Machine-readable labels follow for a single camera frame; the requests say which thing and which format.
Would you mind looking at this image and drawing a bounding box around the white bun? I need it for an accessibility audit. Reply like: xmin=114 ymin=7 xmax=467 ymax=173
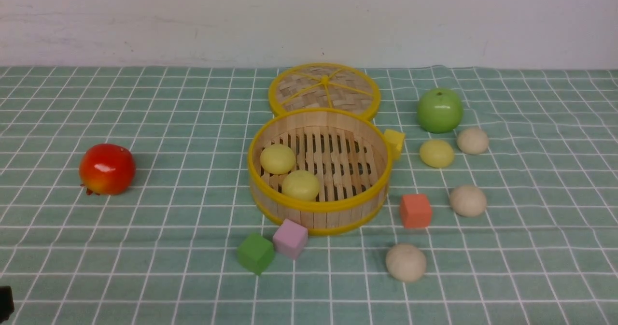
xmin=449 ymin=185 xmax=487 ymax=217
xmin=456 ymin=127 xmax=490 ymax=155
xmin=385 ymin=243 xmax=427 ymax=283

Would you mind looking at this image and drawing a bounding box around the pink cube block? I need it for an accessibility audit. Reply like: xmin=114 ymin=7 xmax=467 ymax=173
xmin=272 ymin=219 xmax=309 ymax=260

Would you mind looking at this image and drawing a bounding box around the green apple toy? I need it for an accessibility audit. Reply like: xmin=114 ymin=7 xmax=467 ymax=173
xmin=417 ymin=87 xmax=464 ymax=134

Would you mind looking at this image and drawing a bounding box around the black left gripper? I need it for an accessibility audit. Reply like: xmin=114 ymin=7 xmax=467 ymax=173
xmin=0 ymin=287 xmax=15 ymax=322

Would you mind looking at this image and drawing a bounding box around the bamboo steamer tray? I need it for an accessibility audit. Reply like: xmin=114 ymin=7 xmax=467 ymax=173
xmin=247 ymin=109 xmax=399 ymax=236

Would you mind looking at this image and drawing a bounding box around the green cube block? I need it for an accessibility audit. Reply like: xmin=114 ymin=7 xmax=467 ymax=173
xmin=237 ymin=233 xmax=275 ymax=276

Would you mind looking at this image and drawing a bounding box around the woven bamboo steamer lid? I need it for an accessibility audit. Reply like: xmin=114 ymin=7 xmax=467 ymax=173
xmin=268 ymin=63 xmax=380 ymax=121

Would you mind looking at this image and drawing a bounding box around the yellow bun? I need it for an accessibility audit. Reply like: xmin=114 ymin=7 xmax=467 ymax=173
xmin=419 ymin=139 xmax=455 ymax=169
xmin=281 ymin=170 xmax=322 ymax=201
xmin=260 ymin=144 xmax=296 ymax=175

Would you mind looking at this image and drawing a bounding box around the yellow cube block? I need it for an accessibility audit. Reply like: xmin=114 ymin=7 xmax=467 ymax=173
xmin=383 ymin=129 xmax=406 ymax=160

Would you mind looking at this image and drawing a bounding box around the red pomegranate toy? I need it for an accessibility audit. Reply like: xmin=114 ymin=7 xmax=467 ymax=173
xmin=79 ymin=144 xmax=136 ymax=196

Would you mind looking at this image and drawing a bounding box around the green checkered tablecloth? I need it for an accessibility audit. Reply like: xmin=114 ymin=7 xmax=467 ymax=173
xmin=0 ymin=66 xmax=618 ymax=325

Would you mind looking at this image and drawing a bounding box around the orange cube block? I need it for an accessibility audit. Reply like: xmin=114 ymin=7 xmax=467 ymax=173
xmin=399 ymin=193 xmax=433 ymax=229

